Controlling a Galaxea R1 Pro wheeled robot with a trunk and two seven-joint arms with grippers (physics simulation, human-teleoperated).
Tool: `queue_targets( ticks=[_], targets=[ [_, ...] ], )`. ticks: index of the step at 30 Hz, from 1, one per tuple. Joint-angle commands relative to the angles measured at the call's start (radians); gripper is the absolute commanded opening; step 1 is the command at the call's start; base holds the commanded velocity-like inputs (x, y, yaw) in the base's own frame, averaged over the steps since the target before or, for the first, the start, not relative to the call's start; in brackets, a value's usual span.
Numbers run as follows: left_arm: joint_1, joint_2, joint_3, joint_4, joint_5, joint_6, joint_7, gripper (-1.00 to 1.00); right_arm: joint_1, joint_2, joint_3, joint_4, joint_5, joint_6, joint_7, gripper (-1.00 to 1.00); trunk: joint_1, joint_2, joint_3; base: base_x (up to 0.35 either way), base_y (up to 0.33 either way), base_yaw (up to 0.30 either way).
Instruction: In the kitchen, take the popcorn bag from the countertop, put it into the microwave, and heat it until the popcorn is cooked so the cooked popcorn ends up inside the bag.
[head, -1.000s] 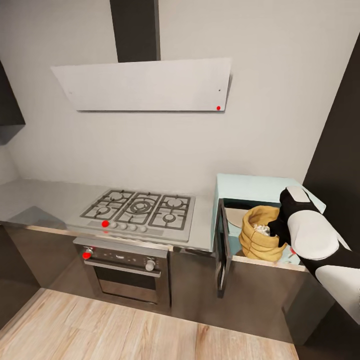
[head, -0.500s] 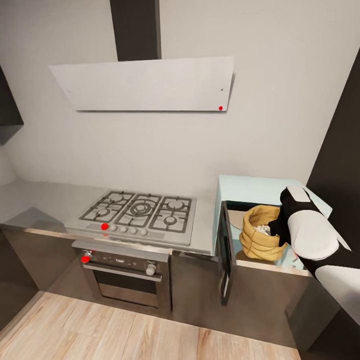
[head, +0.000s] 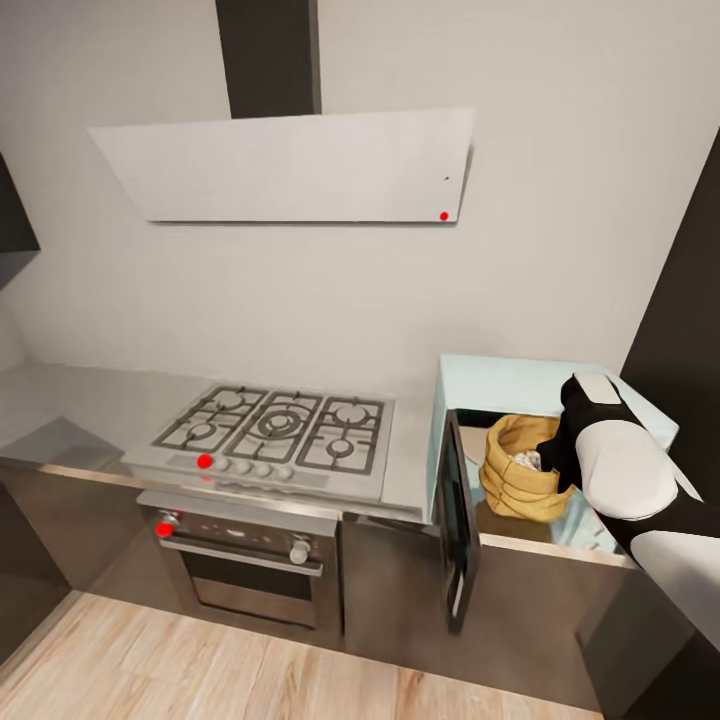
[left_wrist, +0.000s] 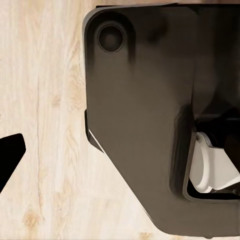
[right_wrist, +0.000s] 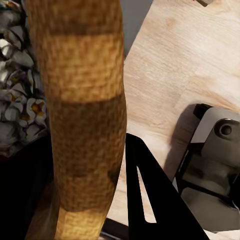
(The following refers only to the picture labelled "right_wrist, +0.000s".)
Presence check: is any popcorn bag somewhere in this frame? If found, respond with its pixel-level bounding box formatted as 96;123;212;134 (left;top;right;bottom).
0;0;127;240

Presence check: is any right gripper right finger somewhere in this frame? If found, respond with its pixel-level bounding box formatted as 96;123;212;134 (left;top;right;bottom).
124;133;210;240

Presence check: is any microwave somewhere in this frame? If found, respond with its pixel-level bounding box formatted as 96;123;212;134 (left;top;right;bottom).
98;218;129;240

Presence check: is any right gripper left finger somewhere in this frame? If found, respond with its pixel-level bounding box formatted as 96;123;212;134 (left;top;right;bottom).
0;133;54;240

